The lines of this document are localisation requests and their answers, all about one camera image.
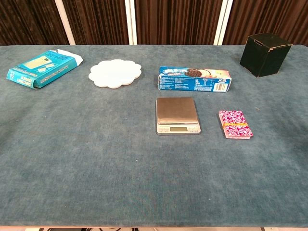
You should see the silver digital kitchen scale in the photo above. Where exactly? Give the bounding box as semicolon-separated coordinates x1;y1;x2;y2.
155;97;202;136

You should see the white partition post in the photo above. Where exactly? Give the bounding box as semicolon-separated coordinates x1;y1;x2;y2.
124;0;138;45
213;0;234;46
54;0;76;46

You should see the white flower-shaped coaster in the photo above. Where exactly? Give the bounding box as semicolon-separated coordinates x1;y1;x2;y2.
88;59;142;89

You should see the small pink patterned packet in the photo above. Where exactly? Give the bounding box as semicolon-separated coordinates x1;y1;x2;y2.
218;110;254;140

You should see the dark brown partition panel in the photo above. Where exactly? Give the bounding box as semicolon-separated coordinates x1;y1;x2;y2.
223;0;308;47
62;0;130;46
0;0;70;46
134;0;223;46

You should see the blue tissue box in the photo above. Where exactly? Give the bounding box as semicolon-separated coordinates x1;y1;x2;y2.
6;49;84;90

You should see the blue table cloth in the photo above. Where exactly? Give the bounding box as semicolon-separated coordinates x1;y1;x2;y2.
0;45;308;228

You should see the black cardboard box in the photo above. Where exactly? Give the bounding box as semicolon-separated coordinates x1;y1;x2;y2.
239;33;294;78

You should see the blue cookie box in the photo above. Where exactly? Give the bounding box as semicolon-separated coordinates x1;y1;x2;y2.
157;66;233;93

